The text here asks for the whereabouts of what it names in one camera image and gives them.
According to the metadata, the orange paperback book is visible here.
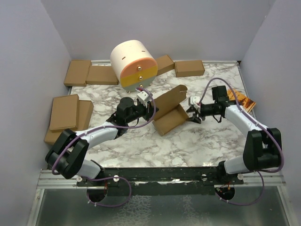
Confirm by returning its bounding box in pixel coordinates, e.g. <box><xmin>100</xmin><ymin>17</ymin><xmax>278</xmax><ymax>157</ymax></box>
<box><xmin>227</xmin><ymin>89</ymin><xmax>256</xmax><ymax>113</ymax></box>

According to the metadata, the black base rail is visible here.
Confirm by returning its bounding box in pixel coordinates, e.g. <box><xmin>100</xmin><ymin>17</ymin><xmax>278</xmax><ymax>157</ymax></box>
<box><xmin>75</xmin><ymin>164</ymin><xmax>245</xmax><ymax>197</ymax></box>

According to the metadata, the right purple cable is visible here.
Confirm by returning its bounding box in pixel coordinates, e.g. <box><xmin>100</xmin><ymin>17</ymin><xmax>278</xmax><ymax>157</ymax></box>
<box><xmin>198</xmin><ymin>77</ymin><xmax>284</xmax><ymax>207</ymax></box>

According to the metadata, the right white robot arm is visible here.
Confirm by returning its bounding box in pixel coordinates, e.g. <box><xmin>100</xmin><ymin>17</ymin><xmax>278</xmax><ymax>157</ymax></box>
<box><xmin>187</xmin><ymin>86</ymin><xmax>284</xmax><ymax>184</ymax></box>

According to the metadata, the cardboard box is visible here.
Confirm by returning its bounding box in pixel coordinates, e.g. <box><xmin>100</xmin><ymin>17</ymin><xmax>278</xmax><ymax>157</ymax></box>
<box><xmin>156</xmin><ymin>55</ymin><xmax>174</xmax><ymax>76</ymax></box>
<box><xmin>49</xmin><ymin>94</ymin><xmax>79</xmax><ymax>131</ymax></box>
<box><xmin>174</xmin><ymin>60</ymin><xmax>205</xmax><ymax>77</ymax></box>
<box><xmin>44</xmin><ymin>100</ymin><xmax>94</xmax><ymax>145</ymax></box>
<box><xmin>153</xmin><ymin>85</ymin><xmax>188</xmax><ymax>136</ymax></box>
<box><xmin>64</xmin><ymin>60</ymin><xmax>92</xmax><ymax>87</ymax></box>
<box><xmin>86</xmin><ymin>65</ymin><xmax>119</xmax><ymax>85</ymax></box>

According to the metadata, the round pastel drawer cabinet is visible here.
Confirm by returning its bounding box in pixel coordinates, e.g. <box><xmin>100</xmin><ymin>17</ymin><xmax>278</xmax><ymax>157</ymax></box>
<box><xmin>110</xmin><ymin>40</ymin><xmax>158</xmax><ymax>92</ymax></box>

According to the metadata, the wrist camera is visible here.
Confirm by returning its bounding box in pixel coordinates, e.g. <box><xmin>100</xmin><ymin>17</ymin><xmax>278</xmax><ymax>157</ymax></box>
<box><xmin>189</xmin><ymin>96</ymin><xmax>202</xmax><ymax>112</ymax></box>
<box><xmin>136</xmin><ymin>91</ymin><xmax>152</xmax><ymax>107</ymax></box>

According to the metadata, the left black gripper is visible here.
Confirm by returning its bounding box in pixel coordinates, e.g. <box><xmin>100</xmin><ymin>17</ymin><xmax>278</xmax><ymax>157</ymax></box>
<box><xmin>126</xmin><ymin>101</ymin><xmax>159</xmax><ymax>124</ymax></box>

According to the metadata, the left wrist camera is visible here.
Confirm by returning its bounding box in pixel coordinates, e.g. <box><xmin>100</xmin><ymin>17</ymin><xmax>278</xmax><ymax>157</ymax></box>
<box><xmin>136</xmin><ymin>91</ymin><xmax>152</xmax><ymax>107</ymax></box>

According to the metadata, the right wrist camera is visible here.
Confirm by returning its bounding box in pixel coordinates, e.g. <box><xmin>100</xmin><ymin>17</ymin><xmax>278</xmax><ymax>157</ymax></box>
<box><xmin>189</xmin><ymin>96</ymin><xmax>202</xmax><ymax>112</ymax></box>

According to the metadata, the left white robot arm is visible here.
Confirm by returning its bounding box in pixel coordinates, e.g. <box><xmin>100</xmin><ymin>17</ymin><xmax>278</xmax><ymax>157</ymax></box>
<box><xmin>45</xmin><ymin>97</ymin><xmax>158</xmax><ymax>186</ymax></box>

